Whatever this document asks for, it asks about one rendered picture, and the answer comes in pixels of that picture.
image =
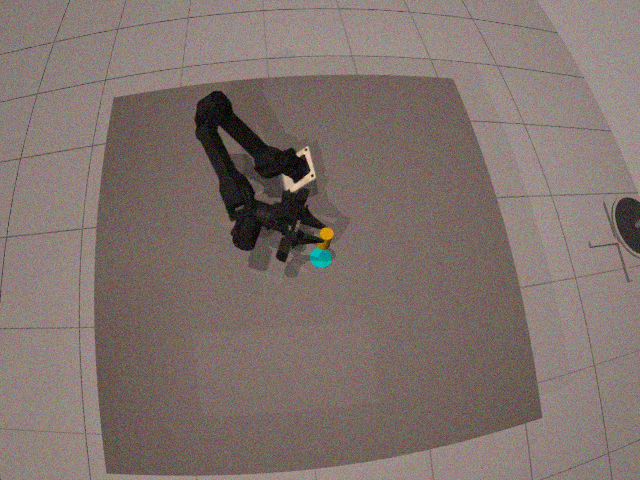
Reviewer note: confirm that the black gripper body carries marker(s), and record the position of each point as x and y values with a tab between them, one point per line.
290	235

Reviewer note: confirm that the yellow tall cylinder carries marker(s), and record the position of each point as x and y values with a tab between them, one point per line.
326	234

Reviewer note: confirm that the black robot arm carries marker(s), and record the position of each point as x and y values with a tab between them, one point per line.
234	187

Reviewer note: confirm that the cyan circle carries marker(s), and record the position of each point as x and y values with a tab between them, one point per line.
320	258

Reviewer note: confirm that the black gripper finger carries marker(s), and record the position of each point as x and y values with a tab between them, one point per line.
309	220
302	238

